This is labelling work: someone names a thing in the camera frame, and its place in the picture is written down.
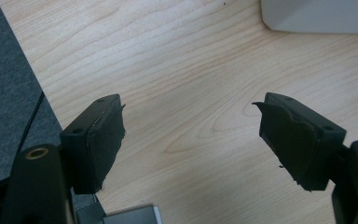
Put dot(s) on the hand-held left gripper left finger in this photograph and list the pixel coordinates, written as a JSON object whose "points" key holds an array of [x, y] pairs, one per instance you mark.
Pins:
{"points": [[93, 146]]}

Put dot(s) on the white box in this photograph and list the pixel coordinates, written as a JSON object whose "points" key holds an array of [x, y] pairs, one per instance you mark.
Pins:
{"points": [[320, 15]]}

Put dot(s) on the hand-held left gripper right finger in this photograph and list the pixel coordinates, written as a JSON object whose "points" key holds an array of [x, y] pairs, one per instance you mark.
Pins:
{"points": [[295, 140]]}

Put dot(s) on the grey metal bracket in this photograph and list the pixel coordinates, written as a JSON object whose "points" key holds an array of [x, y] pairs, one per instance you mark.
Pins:
{"points": [[127, 214]]}

